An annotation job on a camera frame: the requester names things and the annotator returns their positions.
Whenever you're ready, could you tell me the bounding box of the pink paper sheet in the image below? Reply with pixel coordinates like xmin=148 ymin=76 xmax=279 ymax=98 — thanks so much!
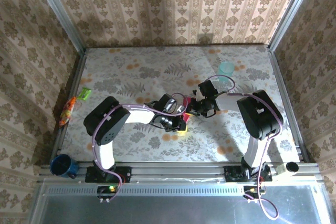
xmin=182 ymin=97 xmax=193 ymax=124

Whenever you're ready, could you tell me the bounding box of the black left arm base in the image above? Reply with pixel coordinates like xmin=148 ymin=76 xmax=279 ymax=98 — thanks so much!
xmin=85 ymin=165 xmax=132 ymax=183

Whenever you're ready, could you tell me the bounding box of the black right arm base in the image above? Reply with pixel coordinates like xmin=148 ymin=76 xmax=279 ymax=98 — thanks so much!
xmin=224 ymin=165 xmax=273 ymax=183

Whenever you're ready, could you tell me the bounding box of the teal plastic cup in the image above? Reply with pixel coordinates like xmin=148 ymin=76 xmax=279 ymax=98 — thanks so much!
xmin=217 ymin=61 xmax=235 ymax=84

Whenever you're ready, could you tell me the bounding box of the floral table cloth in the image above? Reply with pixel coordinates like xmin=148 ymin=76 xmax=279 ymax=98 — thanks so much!
xmin=56 ymin=45 xmax=302 ymax=163

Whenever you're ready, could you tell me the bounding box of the grey metal panel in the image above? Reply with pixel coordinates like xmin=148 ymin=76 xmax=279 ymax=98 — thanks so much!
xmin=27 ymin=178 xmax=332 ymax=224

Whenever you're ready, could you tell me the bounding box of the green snack packet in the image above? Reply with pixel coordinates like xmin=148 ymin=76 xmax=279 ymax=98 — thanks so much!
xmin=79 ymin=87 xmax=92 ymax=101

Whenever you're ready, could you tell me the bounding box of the small circuit board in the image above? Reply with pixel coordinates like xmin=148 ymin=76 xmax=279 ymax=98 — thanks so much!
xmin=243 ymin=185 xmax=266 ymax=200
xmin=96 ymin=185 xmax=118 ymax=200

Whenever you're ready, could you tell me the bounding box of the orange snack packet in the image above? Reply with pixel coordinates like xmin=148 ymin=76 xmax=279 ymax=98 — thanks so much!
xmin=58 ymin=96 xmax=77 ymax=128

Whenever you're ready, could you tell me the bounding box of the small black cylinder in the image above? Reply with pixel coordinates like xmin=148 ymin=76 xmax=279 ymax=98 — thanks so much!
xmin=286 ymin=161 xmax=300 ymax=175

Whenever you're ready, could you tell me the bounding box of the blue mug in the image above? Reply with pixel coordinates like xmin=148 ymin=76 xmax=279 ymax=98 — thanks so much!
xmin=49 ymin=154 xmax=79 ymax=179

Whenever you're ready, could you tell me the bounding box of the long aluminium base rail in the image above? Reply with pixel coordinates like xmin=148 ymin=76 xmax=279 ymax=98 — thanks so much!
xmin=39 ymin=161 xmax=321 ymax=183

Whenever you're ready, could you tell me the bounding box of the aluminium side rail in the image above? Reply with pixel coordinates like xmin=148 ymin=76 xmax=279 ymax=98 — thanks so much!
xmin=50 ymin=49 xmax=88 ymax=166
xmin=267 ymin=47 xmax=310 ymax=163

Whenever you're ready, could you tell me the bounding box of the aluminium corner post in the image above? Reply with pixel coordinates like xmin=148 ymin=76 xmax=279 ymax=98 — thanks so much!
xmin=267 ymin=0 xmax=316 ymax=51
xmin=30 ymin=0 xmax=87 ymax=55

